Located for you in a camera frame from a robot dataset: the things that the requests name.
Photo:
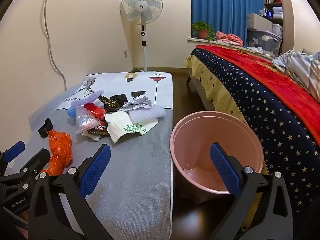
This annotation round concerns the potted green plant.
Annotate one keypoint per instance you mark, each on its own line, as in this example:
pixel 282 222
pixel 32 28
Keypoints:
pixel 203 30

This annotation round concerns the dark bookshelf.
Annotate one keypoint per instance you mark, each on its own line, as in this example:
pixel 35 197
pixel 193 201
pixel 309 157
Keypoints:
pixel 273 5

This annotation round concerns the purple bubble wrap strip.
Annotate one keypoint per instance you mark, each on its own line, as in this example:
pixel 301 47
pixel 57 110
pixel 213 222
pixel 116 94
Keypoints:
pixel 87 98

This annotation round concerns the blue plastic bag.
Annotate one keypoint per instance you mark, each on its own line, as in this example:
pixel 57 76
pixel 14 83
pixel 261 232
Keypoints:
pixel 71 111

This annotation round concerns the pink folded cloth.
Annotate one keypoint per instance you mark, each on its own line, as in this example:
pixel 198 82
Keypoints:
pixel 228 38

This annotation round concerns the white standing fan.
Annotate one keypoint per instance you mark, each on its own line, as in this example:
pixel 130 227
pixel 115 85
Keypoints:
pixel 141 7

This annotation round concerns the star pattern bedspread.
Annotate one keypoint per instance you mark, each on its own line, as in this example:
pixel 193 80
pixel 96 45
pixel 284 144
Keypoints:
pixel 262 110

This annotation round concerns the blue white striped quilt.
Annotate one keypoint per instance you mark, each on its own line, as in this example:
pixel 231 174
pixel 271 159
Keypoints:
pixel 300 67

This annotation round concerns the clear zip bag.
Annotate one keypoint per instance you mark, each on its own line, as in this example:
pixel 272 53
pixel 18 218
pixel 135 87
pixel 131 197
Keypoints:
pixel 83 118

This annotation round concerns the white paper bag bamboo print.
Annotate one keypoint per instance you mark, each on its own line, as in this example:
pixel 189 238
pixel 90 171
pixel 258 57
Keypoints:
pixel 120 126

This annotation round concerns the white stacked bins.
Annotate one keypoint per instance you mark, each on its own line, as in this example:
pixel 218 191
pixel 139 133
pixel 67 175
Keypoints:
pixel 277 28

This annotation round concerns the blue curtain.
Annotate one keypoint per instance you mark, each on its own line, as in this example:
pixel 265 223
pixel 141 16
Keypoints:
pixel 220 5

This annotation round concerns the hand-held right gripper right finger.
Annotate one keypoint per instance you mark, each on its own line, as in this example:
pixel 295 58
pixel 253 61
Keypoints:
pixel 225 172

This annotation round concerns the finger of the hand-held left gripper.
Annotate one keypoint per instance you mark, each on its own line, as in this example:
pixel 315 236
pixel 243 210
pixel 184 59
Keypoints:
pixel 37 158
pixel 13 152

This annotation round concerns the printed grey white tablecloth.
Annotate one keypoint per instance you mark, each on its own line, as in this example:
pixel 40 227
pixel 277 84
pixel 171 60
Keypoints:
pixel 140 170

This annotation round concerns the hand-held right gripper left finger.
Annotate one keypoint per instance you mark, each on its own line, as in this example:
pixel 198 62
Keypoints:
pixel 96 167

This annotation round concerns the red plastic bag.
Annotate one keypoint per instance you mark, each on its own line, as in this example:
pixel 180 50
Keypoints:
pixel 96 110

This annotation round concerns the orange plastic bag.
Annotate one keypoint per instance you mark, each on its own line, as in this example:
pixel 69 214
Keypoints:
pixel 60 147

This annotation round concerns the white plastic bag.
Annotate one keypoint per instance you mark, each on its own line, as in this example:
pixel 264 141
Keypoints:
pixel 150 113

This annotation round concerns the grey white storage box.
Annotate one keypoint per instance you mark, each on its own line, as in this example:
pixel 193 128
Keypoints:
pixel 258 22

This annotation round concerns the pink plastic bucket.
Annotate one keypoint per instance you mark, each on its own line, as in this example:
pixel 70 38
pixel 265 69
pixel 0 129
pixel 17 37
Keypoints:
pixel 192 140

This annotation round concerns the clear storage bin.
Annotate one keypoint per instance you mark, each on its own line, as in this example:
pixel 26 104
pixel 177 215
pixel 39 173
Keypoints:
pixel 265 40

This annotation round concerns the red blanket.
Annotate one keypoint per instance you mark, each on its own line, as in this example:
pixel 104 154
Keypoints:
pixel 265 70

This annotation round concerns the dark camouflage cloth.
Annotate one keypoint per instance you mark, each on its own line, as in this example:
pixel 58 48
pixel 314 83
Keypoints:
pixel 112 102

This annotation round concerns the black cloth piece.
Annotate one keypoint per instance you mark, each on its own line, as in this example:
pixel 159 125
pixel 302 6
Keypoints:
pixel 98 130

